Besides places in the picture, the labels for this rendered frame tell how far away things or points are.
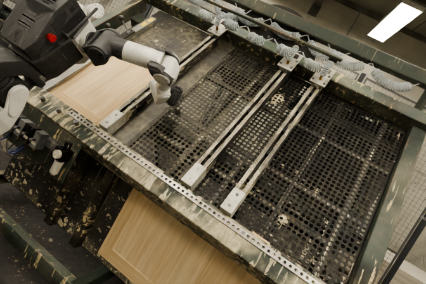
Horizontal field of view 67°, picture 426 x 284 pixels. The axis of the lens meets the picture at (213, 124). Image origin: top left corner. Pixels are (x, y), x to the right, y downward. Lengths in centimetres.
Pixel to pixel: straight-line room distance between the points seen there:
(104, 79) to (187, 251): 111
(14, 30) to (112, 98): 66
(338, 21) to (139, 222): 602
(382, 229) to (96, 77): 174
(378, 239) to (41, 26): 166
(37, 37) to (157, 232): 110
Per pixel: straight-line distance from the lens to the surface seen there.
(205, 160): 162
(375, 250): 165
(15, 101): 155
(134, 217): 190
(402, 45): 732
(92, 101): 198
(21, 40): 150
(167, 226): 182
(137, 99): 189
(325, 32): 261
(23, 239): 210
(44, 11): 150
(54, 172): 181
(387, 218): 175
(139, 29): 242
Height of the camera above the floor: 134
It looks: 4 degrees down
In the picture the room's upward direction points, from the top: 29 degrees clockwise
